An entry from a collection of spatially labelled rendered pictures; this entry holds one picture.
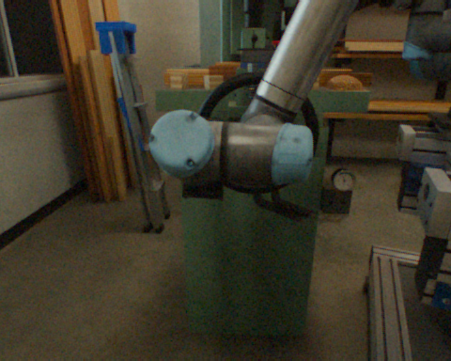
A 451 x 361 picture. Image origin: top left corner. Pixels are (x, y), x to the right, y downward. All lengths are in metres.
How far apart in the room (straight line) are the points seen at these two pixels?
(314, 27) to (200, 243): 0.78
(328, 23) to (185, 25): 3.03
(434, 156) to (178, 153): 0.91
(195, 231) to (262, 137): 0.71
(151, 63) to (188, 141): 3.23
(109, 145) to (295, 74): 1.97
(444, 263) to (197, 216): 0.66
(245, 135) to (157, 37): 3.21
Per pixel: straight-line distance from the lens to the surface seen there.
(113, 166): 2.38
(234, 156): 0.37
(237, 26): 1.15
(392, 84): 3.57
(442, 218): 0.66
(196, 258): 1.10
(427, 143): 1.13
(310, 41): 0.48
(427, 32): 0.95
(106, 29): 1.79
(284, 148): 0.37
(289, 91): 0.48
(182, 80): 0.93
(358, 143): 3.59
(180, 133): 0.36
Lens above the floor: 0.98
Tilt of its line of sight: 21 degrees down
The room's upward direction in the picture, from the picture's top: straight up
